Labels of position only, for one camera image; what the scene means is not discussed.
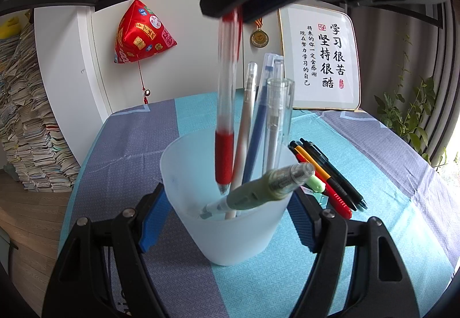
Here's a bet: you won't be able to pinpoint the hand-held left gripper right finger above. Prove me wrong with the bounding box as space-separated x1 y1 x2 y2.
287 192 420 318

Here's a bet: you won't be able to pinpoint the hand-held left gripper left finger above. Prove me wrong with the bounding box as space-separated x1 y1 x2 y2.
41 182 172 318

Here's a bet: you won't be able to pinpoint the slim red pen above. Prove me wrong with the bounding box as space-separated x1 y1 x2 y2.
289 146 353 220

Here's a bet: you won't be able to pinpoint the small green highlighter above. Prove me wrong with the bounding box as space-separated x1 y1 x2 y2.
305 174 326 194

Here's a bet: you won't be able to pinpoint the grey green gel pen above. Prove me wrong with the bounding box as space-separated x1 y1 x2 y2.
199 162 316 220

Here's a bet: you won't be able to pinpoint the orange black pen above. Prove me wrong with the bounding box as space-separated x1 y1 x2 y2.
288 140 360 211

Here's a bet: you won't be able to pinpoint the translucent white plastic cup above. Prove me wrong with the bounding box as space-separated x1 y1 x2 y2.
160 135 299 266

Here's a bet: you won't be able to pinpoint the red gel pen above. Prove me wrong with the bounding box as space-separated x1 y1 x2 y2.
215 9 242 195

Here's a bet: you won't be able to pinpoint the clear gel pens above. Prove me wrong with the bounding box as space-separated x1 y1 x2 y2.
241 52 285 184

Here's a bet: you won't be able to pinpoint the clear transparent pen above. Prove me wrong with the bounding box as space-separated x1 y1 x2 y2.
262 78 294 175

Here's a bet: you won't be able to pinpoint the white pen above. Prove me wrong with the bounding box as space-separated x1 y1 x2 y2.
225 62 258 220

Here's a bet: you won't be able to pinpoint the medal with striped ribbon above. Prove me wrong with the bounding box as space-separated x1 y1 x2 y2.
250 18 269 49

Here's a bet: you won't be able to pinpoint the grey curtain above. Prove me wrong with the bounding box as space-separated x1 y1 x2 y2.
345 0 460 168

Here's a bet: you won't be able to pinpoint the blue grey patterned tablecloth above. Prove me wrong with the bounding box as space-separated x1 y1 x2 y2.
57 90 460 318

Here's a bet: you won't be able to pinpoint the framed calligraphy sign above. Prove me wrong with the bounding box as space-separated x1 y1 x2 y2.
277 4 362 112

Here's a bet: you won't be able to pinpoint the red pyramid hanging ornament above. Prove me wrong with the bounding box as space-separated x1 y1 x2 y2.
114 0 178 105

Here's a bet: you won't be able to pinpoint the green leafy plant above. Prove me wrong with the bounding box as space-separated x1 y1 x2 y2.
374 34 448 171

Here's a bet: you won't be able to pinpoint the large pile of paper booklets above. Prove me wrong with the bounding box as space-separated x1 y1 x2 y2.
0 22 81 193

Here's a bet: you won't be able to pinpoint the yellow soft toy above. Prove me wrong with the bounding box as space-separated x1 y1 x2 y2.
0 16 20 39

